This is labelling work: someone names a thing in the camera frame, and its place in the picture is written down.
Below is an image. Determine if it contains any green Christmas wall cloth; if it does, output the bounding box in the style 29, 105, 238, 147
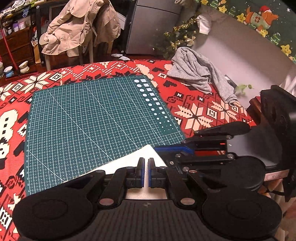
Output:
192, 0, 296, 64

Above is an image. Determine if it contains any green fuzzy decoration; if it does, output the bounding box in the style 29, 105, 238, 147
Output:
235, 83, 255, 95

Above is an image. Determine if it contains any red broom stick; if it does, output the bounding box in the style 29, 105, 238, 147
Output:
0, 22, 20, 72

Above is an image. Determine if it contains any white knit vest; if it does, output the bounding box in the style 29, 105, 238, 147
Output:
62, 144, 169, 200

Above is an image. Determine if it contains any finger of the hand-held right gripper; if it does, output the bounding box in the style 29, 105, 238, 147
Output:
194, 122, 251, 139
154, 139, 228, 155

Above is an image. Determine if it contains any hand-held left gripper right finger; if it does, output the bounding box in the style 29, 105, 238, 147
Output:
148, 158, 228, 208

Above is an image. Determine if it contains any small Christmas tree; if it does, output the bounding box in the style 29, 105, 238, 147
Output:
154, 14, 201, 58

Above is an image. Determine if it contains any green cutting mat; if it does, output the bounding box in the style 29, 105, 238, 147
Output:
24, 75, 186, 195

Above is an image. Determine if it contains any beige jacket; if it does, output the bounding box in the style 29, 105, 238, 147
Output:
39, 0, 121, 57

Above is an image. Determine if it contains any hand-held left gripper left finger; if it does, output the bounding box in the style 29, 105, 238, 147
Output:
63, 158, 146, 207

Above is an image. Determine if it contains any wooden drawer cabinet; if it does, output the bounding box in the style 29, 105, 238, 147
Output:
0, 25, 35, 67

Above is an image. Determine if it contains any chair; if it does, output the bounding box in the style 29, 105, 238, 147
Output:
44, 35, 116, 70

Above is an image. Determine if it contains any grey sweater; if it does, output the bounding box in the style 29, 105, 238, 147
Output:
166, 46, 241, 106

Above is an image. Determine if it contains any grey refrigerator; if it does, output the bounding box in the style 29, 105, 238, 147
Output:
125, 0, 183, 55

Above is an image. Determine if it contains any white hanging cloth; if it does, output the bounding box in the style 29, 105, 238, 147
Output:
196, 13, 214, 35

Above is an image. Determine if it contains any red patterned blanket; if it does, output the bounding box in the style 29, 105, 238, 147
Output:
0, 59, 257, 241

